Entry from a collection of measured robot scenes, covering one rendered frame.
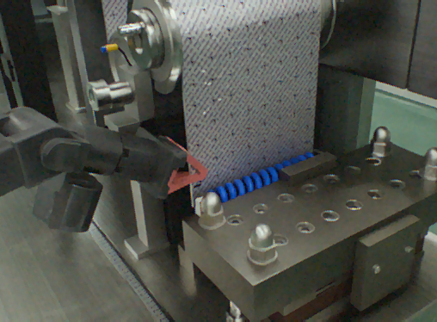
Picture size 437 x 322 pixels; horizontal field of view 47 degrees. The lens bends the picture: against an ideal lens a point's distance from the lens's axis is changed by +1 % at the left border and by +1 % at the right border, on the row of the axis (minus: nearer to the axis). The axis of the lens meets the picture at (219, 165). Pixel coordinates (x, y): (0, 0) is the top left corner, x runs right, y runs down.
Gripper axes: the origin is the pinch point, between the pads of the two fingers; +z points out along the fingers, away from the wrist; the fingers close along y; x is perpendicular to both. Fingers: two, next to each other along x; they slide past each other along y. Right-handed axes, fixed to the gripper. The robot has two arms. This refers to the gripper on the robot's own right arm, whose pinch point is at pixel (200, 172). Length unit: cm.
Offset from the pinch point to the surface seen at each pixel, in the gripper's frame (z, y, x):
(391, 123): 254, -140, 22
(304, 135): 17.3, 0.3, 9.8
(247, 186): 6.8, 3.1, 0.3
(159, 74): -9.3, -4.4, 10.9
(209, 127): -1.7, 0.3, 6.6
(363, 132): 50, -13, 13
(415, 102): 280, -147, 42
